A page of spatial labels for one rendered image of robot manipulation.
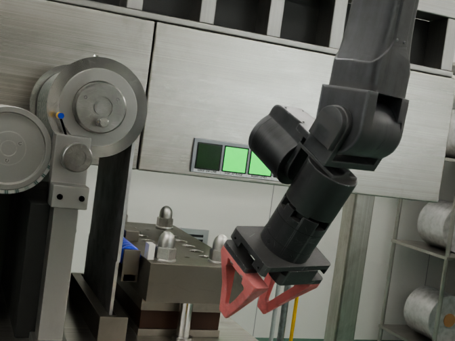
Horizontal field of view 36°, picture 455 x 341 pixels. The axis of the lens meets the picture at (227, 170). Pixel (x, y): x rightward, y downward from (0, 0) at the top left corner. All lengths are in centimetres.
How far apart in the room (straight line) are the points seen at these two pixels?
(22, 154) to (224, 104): 55
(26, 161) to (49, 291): 19
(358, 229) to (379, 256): 272
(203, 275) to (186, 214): 285
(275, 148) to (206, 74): 73
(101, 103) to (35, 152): 12
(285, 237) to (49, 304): 43
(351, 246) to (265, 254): 111
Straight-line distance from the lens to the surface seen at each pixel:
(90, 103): 103
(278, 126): 75
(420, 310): 433
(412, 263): 470
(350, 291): 185
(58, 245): 102
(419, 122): 170
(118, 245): 109
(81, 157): 97
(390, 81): 68
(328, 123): 66
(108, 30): 140
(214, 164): 145
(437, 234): 423
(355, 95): 67
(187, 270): 108
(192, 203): 394
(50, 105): 104
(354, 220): 182
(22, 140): 104
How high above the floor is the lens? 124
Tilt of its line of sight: 3 degrees down
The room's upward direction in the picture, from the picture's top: 8 degrees clockwise
